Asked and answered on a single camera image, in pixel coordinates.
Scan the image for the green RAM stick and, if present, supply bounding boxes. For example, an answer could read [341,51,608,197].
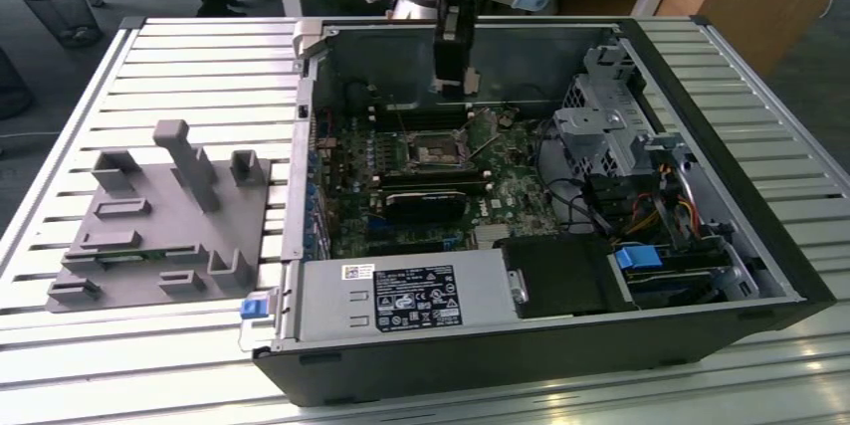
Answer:
[96,251,167,263]

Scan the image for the CPU socket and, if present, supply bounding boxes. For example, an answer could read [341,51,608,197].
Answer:
[401,131,473,171]

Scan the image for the silver chipset heat sink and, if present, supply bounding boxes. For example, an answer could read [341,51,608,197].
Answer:
[473,224,516,250]

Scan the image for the black RAM slot bank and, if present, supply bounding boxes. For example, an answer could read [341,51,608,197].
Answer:
[368,99,469,131]

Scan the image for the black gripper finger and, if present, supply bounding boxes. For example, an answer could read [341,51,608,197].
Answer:
[429,41,476,100]

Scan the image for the black PC case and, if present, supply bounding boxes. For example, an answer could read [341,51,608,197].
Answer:
[249,15,836,409]

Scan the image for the grey parts rack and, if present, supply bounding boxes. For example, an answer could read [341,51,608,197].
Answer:
[44,119,275,315]

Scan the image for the black mesh wastebasket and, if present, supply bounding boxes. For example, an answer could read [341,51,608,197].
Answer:
[16,0,105,51]

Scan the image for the black graphics card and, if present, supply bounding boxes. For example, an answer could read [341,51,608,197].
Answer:
[381,188,469,226]

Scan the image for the silver power supply with label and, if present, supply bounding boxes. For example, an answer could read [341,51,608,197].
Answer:
[291,248,519,344]

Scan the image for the blue disk carrier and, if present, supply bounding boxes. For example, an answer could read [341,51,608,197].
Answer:
[614,244,664,275]

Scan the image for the black installed RAM stick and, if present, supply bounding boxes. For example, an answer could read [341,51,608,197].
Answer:
[381,169,480,181]

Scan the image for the black plastic shroud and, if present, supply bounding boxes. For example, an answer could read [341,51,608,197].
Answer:
[493,234,636,319]

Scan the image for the yellow orange wire bundle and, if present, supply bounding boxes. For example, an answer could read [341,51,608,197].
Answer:
[623,193,703,237]

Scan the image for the green motherboard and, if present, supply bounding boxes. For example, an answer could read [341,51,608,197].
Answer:
[311,106,566,260]

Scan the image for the black internal cable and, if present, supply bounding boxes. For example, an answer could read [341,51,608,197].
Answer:
[540,178,612,237]

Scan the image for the metal drive cage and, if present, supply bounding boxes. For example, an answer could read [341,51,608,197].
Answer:
[551,44,699,177]

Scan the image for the black hard disk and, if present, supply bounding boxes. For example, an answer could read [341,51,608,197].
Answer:
[623,265,726,310]

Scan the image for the dark person legs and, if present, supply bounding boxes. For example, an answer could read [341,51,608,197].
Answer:
[193,0,251,18]

